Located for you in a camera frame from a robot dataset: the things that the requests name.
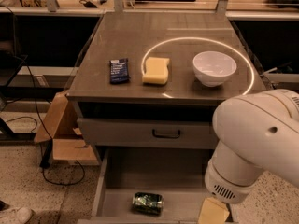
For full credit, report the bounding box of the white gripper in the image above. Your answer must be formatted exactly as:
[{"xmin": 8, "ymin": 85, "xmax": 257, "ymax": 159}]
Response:
[{"xmin": 197, "ymin": 160, "xmax": 259, "ymax": 224}]

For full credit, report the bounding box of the green soda can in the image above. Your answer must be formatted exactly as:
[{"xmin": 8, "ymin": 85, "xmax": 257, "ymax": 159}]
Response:
[{"xmin": 132, "ymin": 192, "xmax": 164, "ymax": 215}]

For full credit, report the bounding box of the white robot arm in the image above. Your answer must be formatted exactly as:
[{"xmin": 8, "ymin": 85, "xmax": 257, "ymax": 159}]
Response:
[{"xmin": 197, "ymin": 89, "xmax": 299, "ymax": 224}]

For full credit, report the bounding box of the open grey middle drawer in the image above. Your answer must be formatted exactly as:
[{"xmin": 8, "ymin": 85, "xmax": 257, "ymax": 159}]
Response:
[{"xmin": 77, "ymin": 147, "xmax": 239, "ymax": 224}]

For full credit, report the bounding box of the grey upper drawer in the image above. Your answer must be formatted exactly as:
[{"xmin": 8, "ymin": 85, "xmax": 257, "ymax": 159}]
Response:
[{"xmin": 78, "ymin": 118, "xmax": 218, "ymax": 149}]

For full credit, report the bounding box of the grey drawer cabinet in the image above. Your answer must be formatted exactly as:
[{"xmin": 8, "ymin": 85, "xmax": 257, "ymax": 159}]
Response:
[{"xmin": 66, "ymin": 11, "xmax": 267, "ymax": 170}]

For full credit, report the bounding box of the white bowl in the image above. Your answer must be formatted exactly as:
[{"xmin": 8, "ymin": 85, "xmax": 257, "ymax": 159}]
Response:
[{"xmin": 192, "ymin": 51, "xmax": 237, "ymax": 87}]

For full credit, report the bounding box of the yellow sponge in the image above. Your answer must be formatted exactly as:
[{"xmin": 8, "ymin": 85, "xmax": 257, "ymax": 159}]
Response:
[{"xmin": 142, "ymin": 57, "xmax": 170, "ymax": 85}]

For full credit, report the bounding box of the dark blue snack bar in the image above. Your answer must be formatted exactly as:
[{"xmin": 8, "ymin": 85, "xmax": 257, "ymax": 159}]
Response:
[{"xmin": 109, "ymin": 58, "xmax": 130, "ymax": 84}]

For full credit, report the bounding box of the brown cardboard box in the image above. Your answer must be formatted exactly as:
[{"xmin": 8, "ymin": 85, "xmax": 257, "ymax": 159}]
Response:
[{"xmin": 34, "ymin": 91, "xmax": 99, "ymax": 165}]

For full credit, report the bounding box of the white shoe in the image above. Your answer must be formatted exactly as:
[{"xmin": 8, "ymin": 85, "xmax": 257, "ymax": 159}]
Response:
[{"xmin": 0, "ymin": 206, "xmax": 34, "ymax": 224}]

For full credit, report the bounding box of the dark side shelf unit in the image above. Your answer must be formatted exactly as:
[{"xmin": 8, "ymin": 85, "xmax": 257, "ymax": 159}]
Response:
[{"xmin": 0, "ymin": 40, "xmax": 78, "ymax": 142}]

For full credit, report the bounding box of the black drawer handle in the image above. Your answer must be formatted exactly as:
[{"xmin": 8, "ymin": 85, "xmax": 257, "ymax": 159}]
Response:
[{"xmin": 151, "ymin": 129, "xmax": 181, "ymax": 139}]

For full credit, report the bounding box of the black floor cable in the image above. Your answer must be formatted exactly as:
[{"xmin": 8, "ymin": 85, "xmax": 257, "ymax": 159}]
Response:
[{"xmin": 0, "ymin": 4, "xmax": 86, "ymax": 187}]

